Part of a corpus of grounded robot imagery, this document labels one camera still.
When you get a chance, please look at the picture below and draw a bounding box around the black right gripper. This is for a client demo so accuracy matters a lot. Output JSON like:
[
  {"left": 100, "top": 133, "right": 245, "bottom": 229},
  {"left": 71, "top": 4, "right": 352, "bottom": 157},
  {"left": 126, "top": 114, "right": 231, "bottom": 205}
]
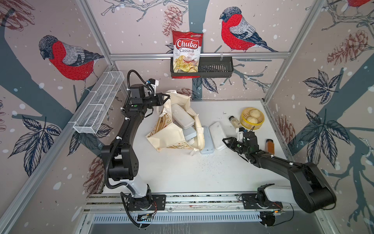
[{"left": 221, "top": 137, "right": 249, "bottom": 157}]

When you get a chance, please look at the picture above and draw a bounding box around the white pencil case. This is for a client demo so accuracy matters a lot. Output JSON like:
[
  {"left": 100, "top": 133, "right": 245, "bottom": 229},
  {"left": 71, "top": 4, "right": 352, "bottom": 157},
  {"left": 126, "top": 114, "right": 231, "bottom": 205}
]
[{"left": 209, "top": 122, "right": 227, "bottom": 151}]

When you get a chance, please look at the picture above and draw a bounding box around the light blue pencil case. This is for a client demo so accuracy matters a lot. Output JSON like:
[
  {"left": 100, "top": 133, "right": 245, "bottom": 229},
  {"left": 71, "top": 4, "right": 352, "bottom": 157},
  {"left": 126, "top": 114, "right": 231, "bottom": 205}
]
[{"left": 200, "top": 126, "right": 214, "bottom": 155}]

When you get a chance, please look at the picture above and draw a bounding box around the cream canvas tote bag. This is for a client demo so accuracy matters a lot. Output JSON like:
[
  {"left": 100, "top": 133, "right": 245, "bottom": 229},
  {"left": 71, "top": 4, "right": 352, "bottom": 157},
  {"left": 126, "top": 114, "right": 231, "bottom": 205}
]
[{"left": 146, "top": 90, "right": 205, "bottom": 152}]

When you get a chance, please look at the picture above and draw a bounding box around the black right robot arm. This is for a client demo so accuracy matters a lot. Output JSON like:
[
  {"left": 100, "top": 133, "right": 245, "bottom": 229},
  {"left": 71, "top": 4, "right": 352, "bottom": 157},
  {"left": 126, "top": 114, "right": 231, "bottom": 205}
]
[{"left": 222, "top": 132, "right": 337, "bottom": 213}]

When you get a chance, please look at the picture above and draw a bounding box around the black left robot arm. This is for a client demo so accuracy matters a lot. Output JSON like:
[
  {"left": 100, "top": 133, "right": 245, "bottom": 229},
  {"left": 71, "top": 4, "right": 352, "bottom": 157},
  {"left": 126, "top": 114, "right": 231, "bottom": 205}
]
[{"left": 101, "top": 70, "right": 170, "bottom": 199}]

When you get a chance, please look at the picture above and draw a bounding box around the cream pencil case in bag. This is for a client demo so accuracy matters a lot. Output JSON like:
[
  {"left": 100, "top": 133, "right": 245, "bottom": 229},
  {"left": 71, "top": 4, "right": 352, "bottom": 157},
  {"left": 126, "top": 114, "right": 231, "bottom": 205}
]
[{"left": 171, "top": 104, "right": 195, "bottom": 129}]

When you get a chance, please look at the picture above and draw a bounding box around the grey pencil case in bag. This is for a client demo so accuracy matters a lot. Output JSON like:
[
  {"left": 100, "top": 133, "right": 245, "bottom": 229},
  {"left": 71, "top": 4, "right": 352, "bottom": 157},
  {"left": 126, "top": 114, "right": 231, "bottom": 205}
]
[{"left": 183, "top": 126, "right": 197, "bottom": 141}]

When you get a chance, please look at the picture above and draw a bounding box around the red Chuba cassava chips bag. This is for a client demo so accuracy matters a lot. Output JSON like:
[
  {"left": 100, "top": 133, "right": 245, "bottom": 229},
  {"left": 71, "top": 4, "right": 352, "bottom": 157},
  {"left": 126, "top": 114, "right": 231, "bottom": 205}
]
[{"left": 171, "top": 31, "right": 203, "bottom": 79}]

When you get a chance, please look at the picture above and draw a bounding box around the glass spice jar black lid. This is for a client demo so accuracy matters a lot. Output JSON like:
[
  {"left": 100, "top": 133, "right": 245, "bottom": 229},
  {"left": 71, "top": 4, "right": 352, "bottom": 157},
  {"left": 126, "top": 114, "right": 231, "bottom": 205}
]
[{"left": 229, "top": 116, "right": 243, "bottom": 129}]

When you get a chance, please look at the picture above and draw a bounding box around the steamed bun lower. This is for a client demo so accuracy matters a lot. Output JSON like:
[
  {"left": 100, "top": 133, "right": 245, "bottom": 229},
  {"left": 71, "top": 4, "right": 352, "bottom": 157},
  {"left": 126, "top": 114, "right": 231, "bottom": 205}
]
[{"left": 246, "top": 116, "right": 258, "bottom": 124}]

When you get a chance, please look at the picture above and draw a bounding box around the steamed bun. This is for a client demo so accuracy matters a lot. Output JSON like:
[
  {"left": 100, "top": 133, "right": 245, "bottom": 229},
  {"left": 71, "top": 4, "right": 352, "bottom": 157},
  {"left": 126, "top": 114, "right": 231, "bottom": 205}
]
[
  {"left": 246, "top": 116, "right": 258, "bottom": 124},
  {"left": 249, "top": 109, "right": 261, "bottom": 118}
]

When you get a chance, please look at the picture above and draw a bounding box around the yellow bamboo steamer basket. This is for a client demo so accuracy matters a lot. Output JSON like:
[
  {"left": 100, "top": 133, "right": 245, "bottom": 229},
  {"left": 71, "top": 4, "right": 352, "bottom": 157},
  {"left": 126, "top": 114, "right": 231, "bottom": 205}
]
[{"left": 240, "top": 107, "right": 265, "bottom": 130}]

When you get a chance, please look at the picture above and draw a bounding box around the orange sauce bottle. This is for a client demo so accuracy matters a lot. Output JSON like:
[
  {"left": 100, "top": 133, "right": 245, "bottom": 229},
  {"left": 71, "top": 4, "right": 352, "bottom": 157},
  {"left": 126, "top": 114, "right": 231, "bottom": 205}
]
[{"left": 266, "top": 139, "right": 275, "bottom": 155}]

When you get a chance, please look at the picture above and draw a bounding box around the steamed bun upper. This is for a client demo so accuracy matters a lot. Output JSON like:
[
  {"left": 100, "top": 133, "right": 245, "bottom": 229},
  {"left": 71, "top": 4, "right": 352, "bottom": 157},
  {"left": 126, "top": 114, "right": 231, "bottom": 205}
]
[{"left": 249, "top": 109, "right": 261, "bottom": 118}]

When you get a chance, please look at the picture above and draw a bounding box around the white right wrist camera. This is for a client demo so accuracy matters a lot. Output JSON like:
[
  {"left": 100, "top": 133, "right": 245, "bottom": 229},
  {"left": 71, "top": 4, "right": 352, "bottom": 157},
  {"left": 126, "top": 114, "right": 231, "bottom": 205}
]
[{"left": 236, "top": 127, "right": 245, "bottom": 142}]

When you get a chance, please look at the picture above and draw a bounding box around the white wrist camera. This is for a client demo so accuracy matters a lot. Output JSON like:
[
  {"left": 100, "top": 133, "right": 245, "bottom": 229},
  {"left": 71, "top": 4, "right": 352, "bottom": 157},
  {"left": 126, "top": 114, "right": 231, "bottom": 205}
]
[
  {"left": 147, "top": 79, "right": 159, "bottom": 92},
  {"left": 236, "top": 127, "right": 245, "bottom": 142}
]

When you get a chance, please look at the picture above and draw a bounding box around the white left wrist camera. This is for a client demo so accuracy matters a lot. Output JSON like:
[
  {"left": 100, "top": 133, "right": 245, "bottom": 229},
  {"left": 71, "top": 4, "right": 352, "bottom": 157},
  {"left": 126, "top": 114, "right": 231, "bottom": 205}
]
[{"left": 147, "top": 79, "right": 159, "bottom": 92}]

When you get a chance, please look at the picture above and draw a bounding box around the black wall-mounted basket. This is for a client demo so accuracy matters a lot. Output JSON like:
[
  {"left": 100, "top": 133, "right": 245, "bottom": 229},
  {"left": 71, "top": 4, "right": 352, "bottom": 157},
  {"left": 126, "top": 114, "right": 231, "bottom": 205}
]
[{"left": 170, "top": 57, "right": 234, "bottom": 79}]

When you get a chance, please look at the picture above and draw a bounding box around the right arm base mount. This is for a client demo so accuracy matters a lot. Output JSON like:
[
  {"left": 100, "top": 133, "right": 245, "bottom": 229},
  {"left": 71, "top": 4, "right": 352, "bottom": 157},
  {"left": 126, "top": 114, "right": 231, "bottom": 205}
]
[{"left": 238, "top": 193, "right": 283, "bottom": 210}]

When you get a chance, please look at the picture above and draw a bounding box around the white wire mesh shelf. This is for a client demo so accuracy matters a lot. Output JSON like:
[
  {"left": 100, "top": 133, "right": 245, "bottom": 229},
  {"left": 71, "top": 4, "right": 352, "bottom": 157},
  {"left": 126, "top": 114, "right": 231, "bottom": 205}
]
[{"left": 73, "top": 71, "right": 124, "bottom": 134}]

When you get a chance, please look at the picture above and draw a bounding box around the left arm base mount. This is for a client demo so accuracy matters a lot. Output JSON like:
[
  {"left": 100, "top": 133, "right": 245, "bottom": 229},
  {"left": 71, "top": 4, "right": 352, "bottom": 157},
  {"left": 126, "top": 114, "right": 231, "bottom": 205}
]
[{"left": 126, "top": 193, "right": 166, "bottom": 212}]

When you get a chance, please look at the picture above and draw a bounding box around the aluminium front rail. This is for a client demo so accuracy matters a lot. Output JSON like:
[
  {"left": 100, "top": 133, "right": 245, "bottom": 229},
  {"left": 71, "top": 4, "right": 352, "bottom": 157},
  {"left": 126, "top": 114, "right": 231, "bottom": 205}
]
[{"left": 83, "top": 192, "right": 300, "bottom": 213}]

